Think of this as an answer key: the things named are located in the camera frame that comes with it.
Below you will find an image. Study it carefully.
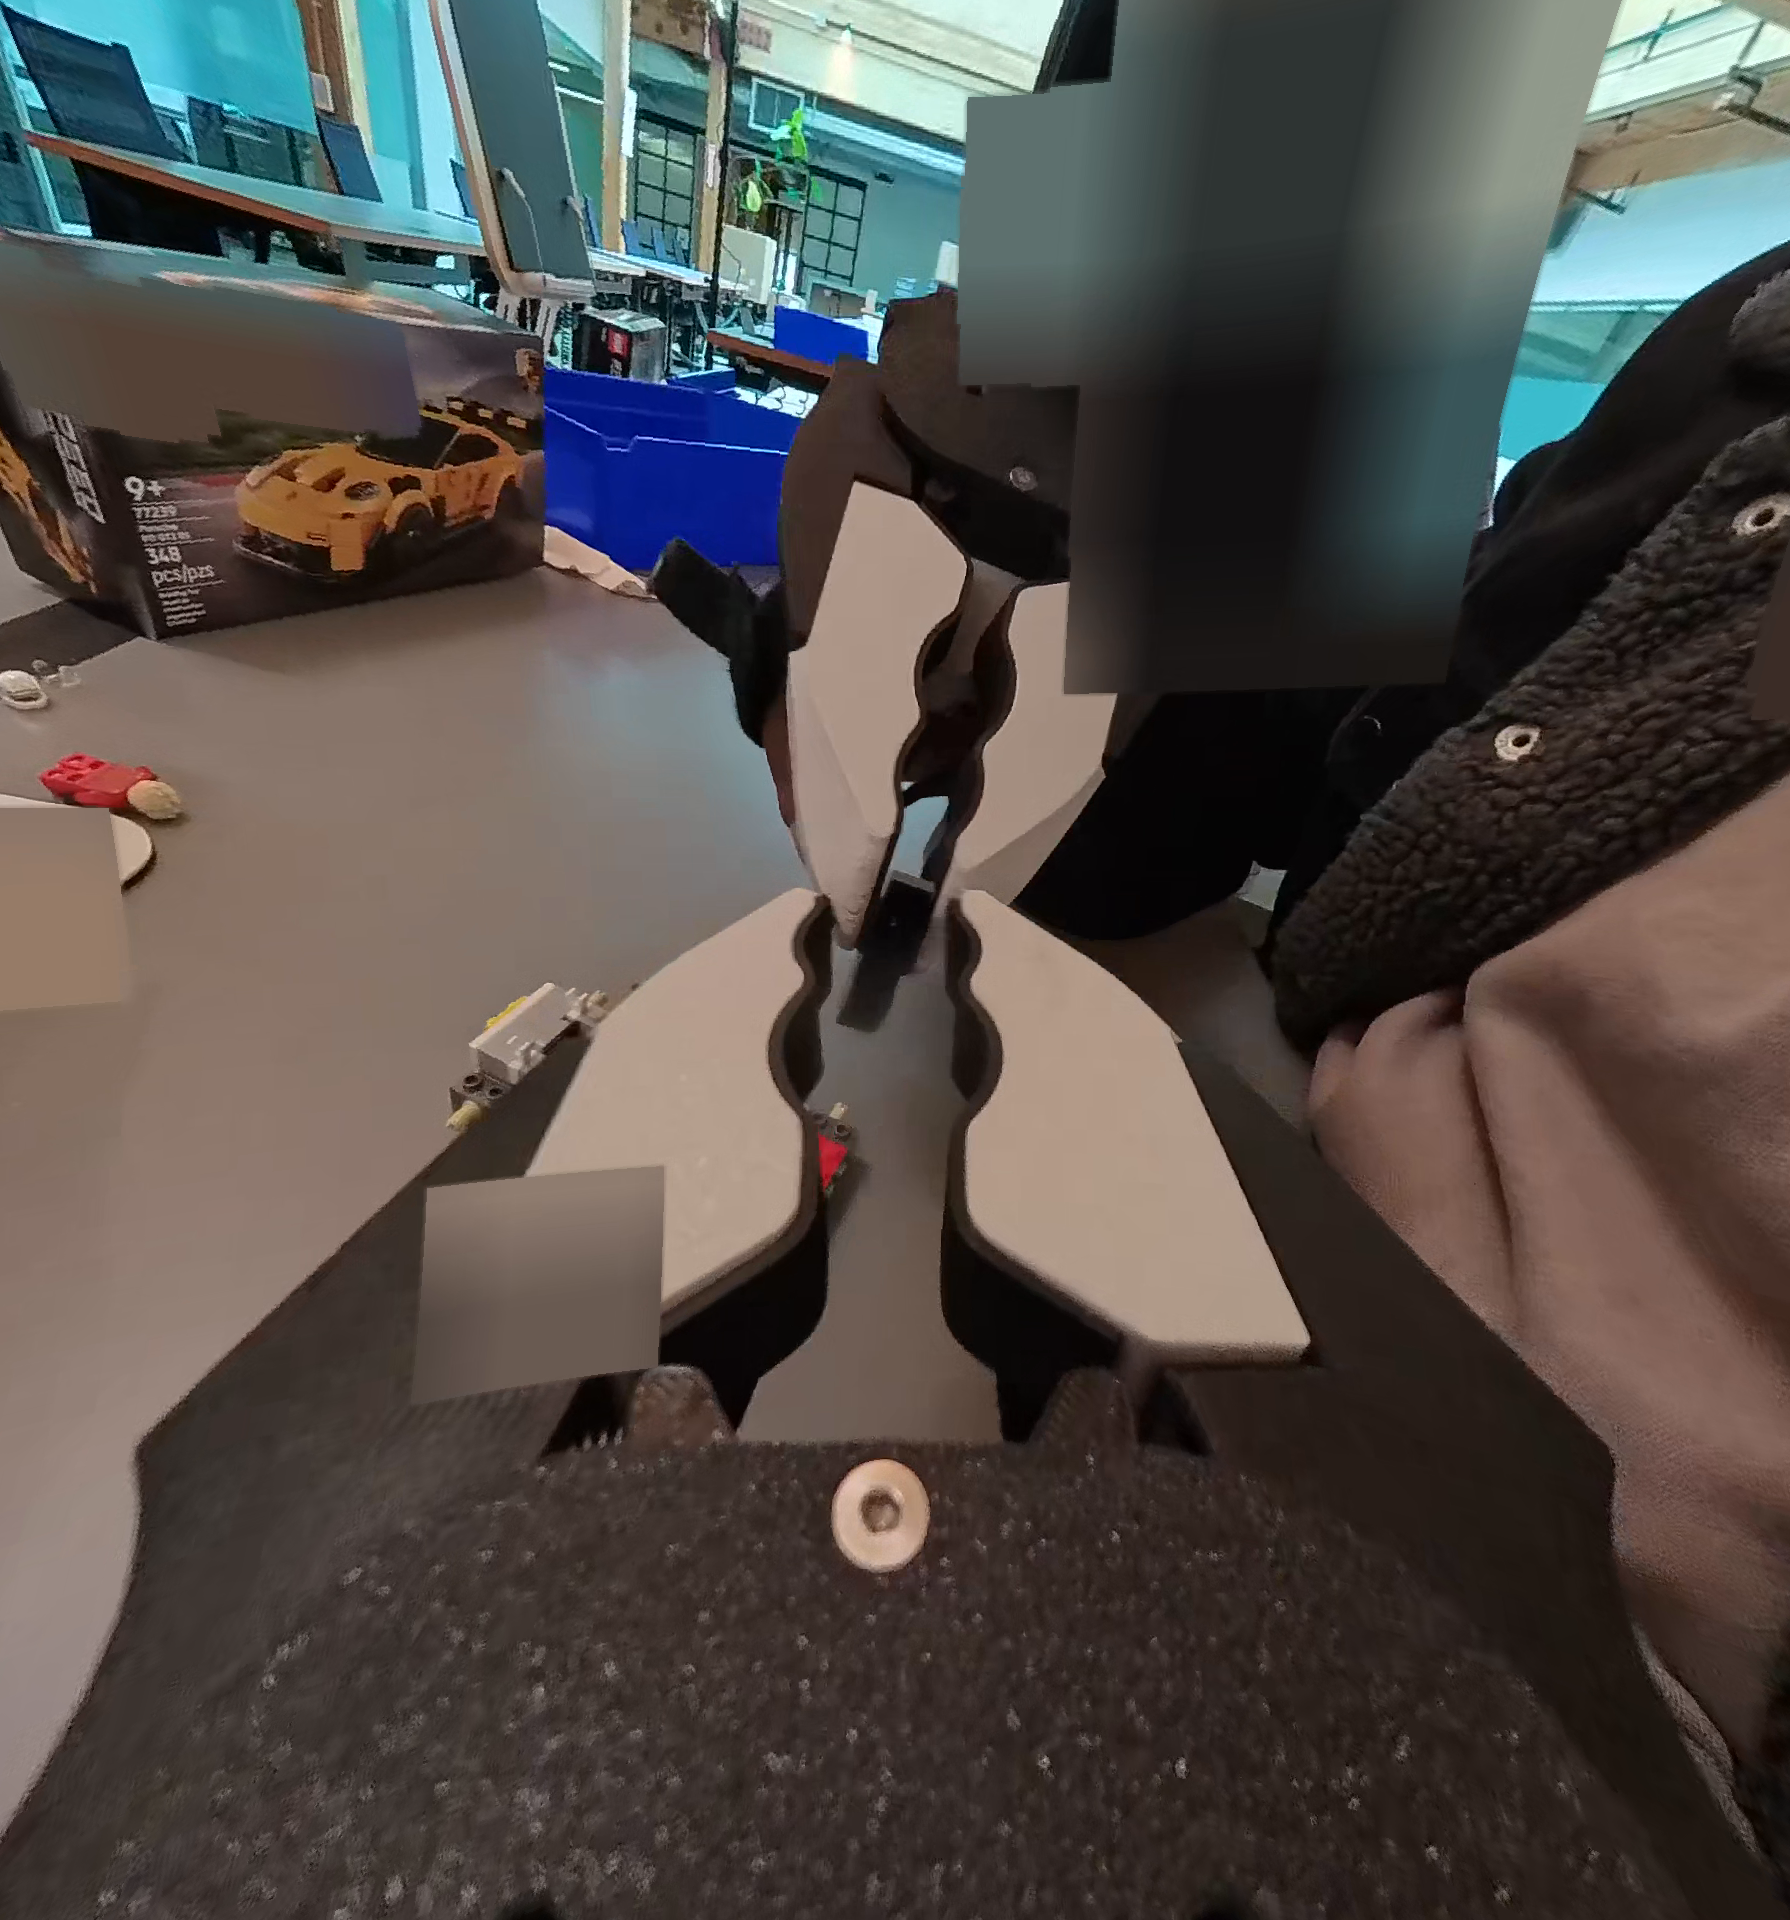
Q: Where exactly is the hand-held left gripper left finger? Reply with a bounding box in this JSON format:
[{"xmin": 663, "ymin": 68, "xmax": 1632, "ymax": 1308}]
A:
[{"xmin": 526, "ymin": 884, "xmax": 837, "ymax": 1418}]

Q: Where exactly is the person's pale sweatshirt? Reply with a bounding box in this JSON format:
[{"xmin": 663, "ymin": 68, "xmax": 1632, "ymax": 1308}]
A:
[{"xmin": 1309, "ymin": 734, "xmax": 1790, "ymax": 1758}]

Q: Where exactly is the person's right forearm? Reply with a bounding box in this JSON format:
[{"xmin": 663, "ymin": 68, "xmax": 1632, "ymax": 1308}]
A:
[{"xmin": 1466, "ymin": 242, "xmax": 1790, "ymax": 631}]

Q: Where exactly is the black toy brick piece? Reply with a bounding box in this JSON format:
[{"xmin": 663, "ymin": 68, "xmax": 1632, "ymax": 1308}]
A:
[{"xmin": 830, "ymin": 868, "xmax": 946, "ymax": 1036}]

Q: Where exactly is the computer monitor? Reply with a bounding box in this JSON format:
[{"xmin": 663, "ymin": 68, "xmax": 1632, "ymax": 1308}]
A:
[{"xmin": 433, "ymin": 0, "xmax": 603, "ymax": 337}]

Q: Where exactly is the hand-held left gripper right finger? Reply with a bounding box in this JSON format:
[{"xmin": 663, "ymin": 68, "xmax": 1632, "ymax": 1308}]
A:
[{"xmin": 943, "ymin": 884, "xmax": 1314, "ymax": 1441}]

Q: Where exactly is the grey desk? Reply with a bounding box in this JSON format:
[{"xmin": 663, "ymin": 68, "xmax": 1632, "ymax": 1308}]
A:
[{"xmin": 0, "ymin": 478, "xmax": 1315, "ymax": 1920}]

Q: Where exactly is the person's dark fleece jacket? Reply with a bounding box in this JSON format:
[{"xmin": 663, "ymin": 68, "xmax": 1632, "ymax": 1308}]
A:
[{"xmin": 1267, "ymin": 227, "xmax": 1790, "ymax": 1920}]

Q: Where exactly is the toy brick car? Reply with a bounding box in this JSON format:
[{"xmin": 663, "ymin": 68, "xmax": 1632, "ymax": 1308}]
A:
[{"xmin": 443, "ymin": 976, "xmax": 861, "ymax": 1197}]

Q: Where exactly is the toy car set box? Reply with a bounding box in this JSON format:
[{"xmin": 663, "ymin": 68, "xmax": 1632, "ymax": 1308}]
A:
[{"xmin": 0, "ymin": 227, "xmax": 552, "ymax": 644}]

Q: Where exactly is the black quilted pad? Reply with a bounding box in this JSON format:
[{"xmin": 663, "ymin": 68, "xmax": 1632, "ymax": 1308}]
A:
[{"xmin": 1015, "ymin": 684, "xmax": 1342, "ymax": 939}]

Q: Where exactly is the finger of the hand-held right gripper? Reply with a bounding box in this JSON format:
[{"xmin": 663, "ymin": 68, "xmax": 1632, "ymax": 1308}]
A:
[
  {"xmin": 783, "ymin": 481, "xmax": 988, "ymax": 949},
  {"xmin": 911, "ymin": 582, "xmax": 1127, "ymax": 902}
]

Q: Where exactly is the white rounded tray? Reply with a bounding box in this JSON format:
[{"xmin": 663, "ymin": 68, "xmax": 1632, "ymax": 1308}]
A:
[{"xmin": 0, "ymin": 780, "xmax": 159, "ymax": 891}]

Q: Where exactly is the white paper scrap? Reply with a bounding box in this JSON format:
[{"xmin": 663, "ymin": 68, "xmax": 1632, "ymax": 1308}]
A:
[{"xmin": 544, "ymin": 524, "xmax": 658, "ymax": 600}]

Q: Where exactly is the blue plastic bin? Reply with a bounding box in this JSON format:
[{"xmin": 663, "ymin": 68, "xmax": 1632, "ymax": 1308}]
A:
[{"xmin": 544, "ymin": 304, "xmax": 874, "ymax": 571}]

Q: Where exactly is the black cardboard box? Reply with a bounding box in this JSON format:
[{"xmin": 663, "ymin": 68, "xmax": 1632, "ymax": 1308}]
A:
[{"xmin": 571, "ymin": 304, "xmax": 671, "ymax": 376}]

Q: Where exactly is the person's right hand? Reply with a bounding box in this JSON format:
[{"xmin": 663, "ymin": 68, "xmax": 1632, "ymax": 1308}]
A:
[{"xmin": 760, "ymin": 684, "xmax": 845, "ymax": 891}]

